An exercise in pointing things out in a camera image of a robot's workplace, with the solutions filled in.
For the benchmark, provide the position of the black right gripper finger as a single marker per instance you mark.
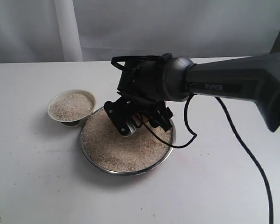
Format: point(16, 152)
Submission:
point(160, 115)
point(121, 114)

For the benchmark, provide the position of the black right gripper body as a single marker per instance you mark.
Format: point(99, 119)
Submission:
point(143, 79)

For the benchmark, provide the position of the brown wooden cup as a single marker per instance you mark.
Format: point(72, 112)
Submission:
point(140, 119)

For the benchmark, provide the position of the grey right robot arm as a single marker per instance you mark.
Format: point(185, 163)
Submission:
point(255, 79)

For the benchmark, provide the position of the rice in steel plate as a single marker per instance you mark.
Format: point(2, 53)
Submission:
point(107, 149)

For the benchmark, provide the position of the small cream ceramic bowl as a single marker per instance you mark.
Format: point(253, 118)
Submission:
point(53, 106)

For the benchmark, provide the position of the rice in small bowl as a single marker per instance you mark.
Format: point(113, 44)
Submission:
point(71, 107)

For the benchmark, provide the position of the large steel plate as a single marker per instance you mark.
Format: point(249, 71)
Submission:
point(130, 173)

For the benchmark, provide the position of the white backdrop curtain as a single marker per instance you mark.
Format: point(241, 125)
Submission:
point(97, 30)

